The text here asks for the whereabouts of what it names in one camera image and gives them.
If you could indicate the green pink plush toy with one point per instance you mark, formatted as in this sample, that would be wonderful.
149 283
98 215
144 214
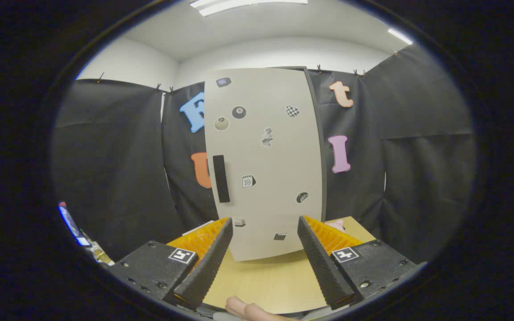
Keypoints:
336 225

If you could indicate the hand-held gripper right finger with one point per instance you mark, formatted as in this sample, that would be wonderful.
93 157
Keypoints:
324 267

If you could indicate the grey shoe cabinet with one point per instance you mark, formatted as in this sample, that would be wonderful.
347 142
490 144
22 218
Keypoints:
324 156

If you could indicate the black backdrop cloth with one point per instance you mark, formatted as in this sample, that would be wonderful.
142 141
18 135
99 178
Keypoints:
114 156

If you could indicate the red blue printed package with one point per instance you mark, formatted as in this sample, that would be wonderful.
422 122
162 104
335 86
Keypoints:
72 225

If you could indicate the cluttered white tray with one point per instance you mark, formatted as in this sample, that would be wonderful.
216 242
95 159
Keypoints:
98 254

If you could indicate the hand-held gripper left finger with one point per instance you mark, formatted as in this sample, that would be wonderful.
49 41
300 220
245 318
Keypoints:
210 267

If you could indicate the small fluorescent ceiling light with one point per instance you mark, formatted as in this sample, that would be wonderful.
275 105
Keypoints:
400 35

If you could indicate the long fluorescent ceiling light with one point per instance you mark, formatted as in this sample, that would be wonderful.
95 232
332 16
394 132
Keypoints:
221 6

